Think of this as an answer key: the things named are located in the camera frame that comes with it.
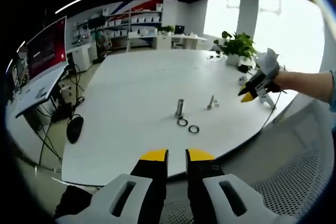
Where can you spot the small black monitor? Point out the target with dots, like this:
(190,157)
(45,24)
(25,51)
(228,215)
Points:
(179,30)

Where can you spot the green plant in white pot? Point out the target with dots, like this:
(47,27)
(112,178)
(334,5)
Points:
(241,47)

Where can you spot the small black box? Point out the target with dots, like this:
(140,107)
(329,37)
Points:
(245,68)

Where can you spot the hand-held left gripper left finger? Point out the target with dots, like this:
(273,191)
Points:
(149,171)

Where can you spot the small green potted plant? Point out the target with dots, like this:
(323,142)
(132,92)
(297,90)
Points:
(166,29)

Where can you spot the silver laptop with red screen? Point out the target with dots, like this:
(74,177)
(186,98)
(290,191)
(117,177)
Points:
(47,48)

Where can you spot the long white desk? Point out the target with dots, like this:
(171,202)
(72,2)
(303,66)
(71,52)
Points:
(162,41)

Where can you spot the thick threaded steel stud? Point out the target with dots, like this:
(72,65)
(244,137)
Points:
(180,107)

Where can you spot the large dark washer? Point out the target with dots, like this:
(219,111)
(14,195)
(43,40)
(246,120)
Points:
(178,122)
(189,129)

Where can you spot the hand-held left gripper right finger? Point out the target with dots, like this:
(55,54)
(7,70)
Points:
(202,171)

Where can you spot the black oval object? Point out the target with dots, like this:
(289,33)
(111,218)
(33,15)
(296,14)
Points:
(74,129)

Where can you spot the grey mesh chair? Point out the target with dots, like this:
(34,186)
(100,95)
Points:
(288,155)

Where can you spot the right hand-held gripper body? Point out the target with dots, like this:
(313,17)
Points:
(269,62)

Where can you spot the thin threaded steel stud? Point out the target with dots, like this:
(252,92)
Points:
(210,102)

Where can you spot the white storage shelf unit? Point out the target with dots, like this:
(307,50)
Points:
(136,20)

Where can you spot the white low cabinet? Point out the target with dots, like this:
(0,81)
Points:
(84,56)

